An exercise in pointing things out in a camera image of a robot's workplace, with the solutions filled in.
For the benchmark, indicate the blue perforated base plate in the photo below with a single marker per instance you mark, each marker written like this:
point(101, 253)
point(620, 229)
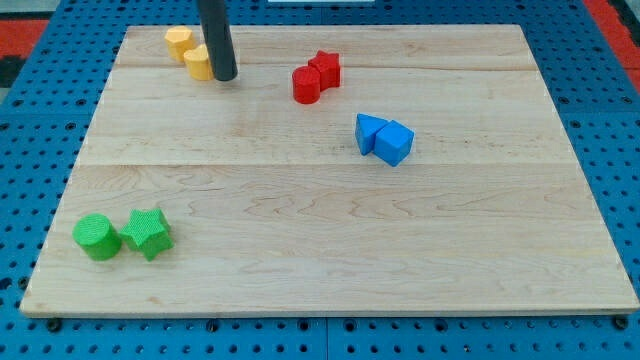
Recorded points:
point(47, 112)

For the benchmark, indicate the red cylinder block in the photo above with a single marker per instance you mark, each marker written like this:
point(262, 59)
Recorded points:
point(306, 85)

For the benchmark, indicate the green cylinder block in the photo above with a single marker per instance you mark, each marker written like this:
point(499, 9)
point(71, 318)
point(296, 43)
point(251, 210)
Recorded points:
point(97, 237)

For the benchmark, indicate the yellow rounded block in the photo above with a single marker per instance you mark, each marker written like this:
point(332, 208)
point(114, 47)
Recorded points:
point(198, 64)

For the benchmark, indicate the light wooden board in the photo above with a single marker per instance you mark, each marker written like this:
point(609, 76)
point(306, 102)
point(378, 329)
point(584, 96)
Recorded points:
point(274, 212)

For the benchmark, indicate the yellow hexagon block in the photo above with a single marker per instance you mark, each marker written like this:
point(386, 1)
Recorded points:
point(179, 40)

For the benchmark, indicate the green star block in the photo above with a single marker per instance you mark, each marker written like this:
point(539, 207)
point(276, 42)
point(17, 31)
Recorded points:
point(148, 232)

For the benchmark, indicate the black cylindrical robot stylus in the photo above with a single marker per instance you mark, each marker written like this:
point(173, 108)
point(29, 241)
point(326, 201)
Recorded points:
point(218, 40)

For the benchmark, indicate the red star block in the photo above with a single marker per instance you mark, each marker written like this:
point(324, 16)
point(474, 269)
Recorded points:
point(329, 68)

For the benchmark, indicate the blue triangle block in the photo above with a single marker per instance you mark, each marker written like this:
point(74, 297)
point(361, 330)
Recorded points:
point(366, 128)

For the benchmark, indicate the blue cube block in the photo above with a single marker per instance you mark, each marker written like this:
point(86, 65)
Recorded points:
point(393, 143)

